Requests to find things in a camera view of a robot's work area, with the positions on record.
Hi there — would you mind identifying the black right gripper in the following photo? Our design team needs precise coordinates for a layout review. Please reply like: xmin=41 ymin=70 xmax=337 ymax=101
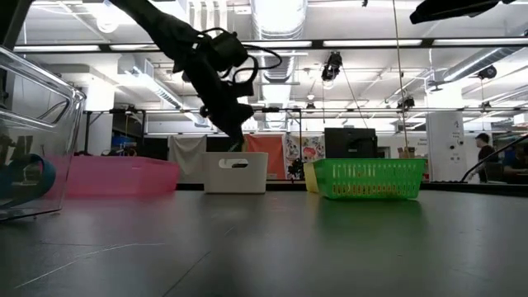
xmin=409 ymin=0 xmax=517 ymax=25

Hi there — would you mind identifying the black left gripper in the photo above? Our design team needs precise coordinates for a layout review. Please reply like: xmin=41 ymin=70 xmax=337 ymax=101
xmin=181 ymin=53 xmax=256 ymax=152

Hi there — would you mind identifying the wide blue rubber band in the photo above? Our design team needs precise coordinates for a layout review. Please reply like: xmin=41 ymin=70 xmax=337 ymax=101
xmin=0 ymin=153 xmax=58 ymax=207

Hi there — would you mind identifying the orange hanging cloth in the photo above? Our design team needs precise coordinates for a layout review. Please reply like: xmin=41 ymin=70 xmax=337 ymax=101
xmin=246 ymin=134 xmax=285 ymax=181

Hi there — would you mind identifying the white plastic basket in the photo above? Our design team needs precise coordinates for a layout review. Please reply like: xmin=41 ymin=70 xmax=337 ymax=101
xmin=202 ymin=152 xmax=269 ymax=194

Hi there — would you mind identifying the grey hanging cloth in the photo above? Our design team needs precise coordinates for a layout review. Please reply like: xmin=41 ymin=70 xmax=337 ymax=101
xmin=167 ymin=134 xmax=207 ymax=185

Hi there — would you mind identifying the patterned hanging cloth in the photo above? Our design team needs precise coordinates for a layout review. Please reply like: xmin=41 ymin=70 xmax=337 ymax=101
xmin=282 ymin=134 xmax=325 ymax=182

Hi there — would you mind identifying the yellow plastic basket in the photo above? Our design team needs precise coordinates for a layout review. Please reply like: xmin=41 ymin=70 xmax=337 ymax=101
xmin=303 ymin=161 xmax=321 ymax=194

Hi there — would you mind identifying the pink plastic basket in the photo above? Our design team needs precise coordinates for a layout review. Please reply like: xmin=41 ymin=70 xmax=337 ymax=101
xmin=65 ymin=155 xmax=182 ymax=197

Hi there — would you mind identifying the black monitor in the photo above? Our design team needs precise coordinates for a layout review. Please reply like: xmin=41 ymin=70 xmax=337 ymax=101
xmin=323 ymin=127 xmax=379 ymax=160

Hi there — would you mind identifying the green lattice basket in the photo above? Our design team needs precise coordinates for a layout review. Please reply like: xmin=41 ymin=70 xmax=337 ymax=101
xmin=312 ymin=158 xmax=428 ymax=201

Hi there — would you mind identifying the person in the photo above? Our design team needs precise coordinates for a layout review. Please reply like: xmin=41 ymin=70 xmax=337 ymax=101
xmin=473 ymin=132 xmax=499 ymax=183
xmin=502 ymin=143 xmax=528 ymax=186

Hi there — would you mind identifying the clear plastic bin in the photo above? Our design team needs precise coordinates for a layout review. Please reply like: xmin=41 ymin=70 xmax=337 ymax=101
xmin=0 ymin=44 xmax=87 ymax=223

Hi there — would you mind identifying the thin brown hanging cord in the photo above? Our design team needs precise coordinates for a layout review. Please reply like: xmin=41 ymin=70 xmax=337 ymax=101
xmin=391 ymin=0 xmax=410 ymax=160

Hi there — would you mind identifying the black ceiling camera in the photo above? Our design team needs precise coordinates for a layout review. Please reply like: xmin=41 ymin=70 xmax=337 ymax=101
xmin=478 ymin=64 xmax=498 ymax=80
xmin=321 ymin=51 xmax=343 ymax=82

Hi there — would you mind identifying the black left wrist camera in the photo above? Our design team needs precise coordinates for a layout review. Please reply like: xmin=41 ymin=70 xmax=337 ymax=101
xmin=212 ymin=31 xmax=250 ymax=72

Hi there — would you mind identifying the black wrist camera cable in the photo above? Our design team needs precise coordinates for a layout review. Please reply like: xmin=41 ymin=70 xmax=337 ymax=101
xmin=201 ymin=26 xmax=284 ymax=86

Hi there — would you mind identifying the silver ceiling duct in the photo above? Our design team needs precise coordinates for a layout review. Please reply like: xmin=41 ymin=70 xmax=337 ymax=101
xmin=250 ymin=0 xmax=309 ymax=83

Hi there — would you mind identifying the black diagonal frame strut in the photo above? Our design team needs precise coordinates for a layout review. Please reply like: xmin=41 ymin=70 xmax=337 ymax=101
xmin=460 ymin=134 xmax=528 ymax=183

